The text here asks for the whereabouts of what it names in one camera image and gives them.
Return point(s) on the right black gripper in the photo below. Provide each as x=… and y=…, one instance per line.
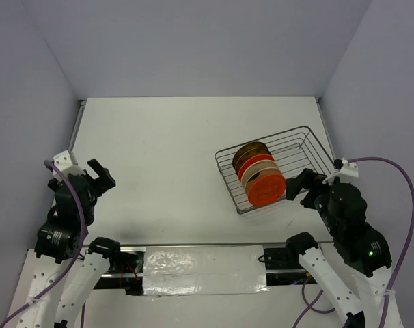
x=307, y=178

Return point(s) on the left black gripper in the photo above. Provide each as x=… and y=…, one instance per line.
x=106, y=181

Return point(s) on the orange plate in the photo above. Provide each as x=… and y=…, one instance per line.
x=266, y=189
x=251, y=161

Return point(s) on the beige plate with black pattern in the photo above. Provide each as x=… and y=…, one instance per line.
x=261, y=174

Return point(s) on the brown gold patterned plate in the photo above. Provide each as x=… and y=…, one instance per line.
x=250, y=154

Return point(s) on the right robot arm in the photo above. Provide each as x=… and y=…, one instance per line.
x=363, y=249

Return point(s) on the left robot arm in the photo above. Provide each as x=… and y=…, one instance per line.
x=57, y=295

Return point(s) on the silver foil covered panel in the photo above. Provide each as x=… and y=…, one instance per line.
x=216, y=270

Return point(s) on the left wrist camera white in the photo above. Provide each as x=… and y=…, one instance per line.
x=67, y=164

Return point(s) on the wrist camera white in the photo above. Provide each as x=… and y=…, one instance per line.
x=345, y=172
x=67, y=164

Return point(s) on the metal wire dish rack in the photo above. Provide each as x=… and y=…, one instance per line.
x=293, y=150

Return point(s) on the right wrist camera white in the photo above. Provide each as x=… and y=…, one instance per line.
x=345, y=172

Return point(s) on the metal base rail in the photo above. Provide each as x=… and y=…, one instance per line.
x=127, y=272

